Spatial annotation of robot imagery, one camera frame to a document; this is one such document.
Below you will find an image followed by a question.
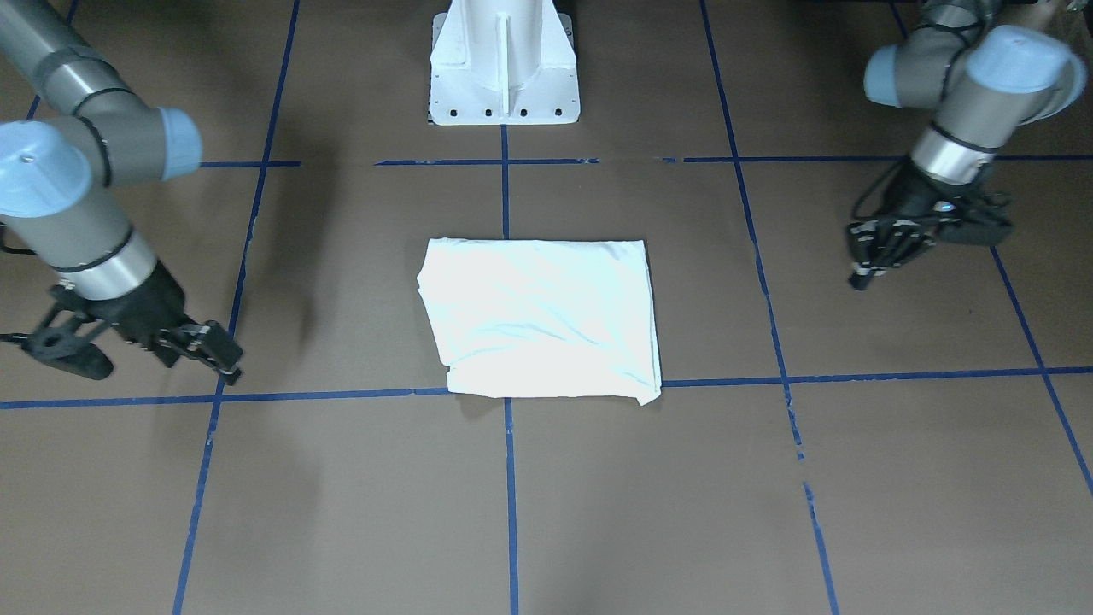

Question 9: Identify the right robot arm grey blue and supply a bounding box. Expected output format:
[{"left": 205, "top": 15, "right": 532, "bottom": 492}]
[{"left": 1, "top": 1, "right": 243, "bottom": 385}]

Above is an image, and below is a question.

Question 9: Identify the cream long-sleeve printed shirt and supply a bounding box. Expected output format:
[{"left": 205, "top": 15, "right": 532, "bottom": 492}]
[{"left": 418, "top": 237, "right": 663, "bottom": 406}]

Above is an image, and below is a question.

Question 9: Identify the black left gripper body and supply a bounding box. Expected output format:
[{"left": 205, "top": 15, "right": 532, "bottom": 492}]
[{"left": 880, "top": 157, "right": 1014, "bottom": 248}]

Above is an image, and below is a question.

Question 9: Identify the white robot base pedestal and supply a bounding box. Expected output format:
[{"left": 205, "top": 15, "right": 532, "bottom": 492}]
[{"left": 427, "top": 1, "right": 581, "bottom": 127}]

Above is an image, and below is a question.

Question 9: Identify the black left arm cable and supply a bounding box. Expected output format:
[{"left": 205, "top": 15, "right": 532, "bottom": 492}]
[{"left": 851, "top": 167, "right": 906, "bottom": 225}]

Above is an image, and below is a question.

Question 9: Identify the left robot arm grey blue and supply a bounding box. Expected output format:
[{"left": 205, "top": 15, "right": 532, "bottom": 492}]
[{"left": 845, "top": 1, "right": 1089, "bottom": 291}]

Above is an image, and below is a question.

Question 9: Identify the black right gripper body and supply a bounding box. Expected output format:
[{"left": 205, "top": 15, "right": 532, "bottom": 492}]
[{"left": 19, "top": 261, "right": 189, "bottom": 380}]

